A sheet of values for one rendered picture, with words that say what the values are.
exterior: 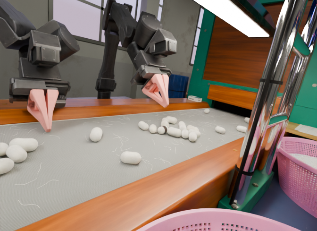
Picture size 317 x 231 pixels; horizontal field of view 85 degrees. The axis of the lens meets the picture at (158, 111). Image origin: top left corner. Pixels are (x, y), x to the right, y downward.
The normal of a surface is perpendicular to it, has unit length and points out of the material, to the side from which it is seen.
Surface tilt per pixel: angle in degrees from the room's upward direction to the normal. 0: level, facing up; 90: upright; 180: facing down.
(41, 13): 90
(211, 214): 75
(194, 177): 0
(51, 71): 41
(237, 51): 90
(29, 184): 0
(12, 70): 90
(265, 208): 0
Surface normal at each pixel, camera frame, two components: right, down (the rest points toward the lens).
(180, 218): 0.42, 0.02
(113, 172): 0.15, -0.96
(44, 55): 0.69, 0.05
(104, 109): 0.58, -0.48
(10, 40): 0.00, 0.24
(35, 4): 0.74, 0.27
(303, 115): -0.72, 0.06
